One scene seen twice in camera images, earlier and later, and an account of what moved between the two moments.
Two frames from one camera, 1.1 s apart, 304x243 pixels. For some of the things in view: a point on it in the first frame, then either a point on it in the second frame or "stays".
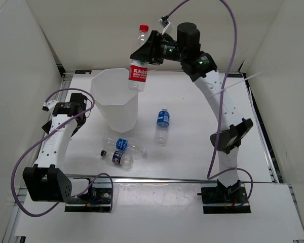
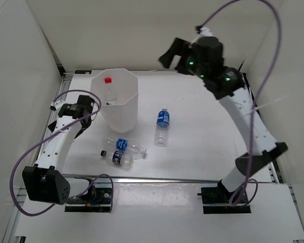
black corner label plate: [89, 72] stays
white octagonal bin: [118, 104] stays
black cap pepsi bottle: [124, 159] stays
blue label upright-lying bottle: [163, 119] stays
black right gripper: [150, 51] → [181, 47]
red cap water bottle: [138, 70] → [110, 94]
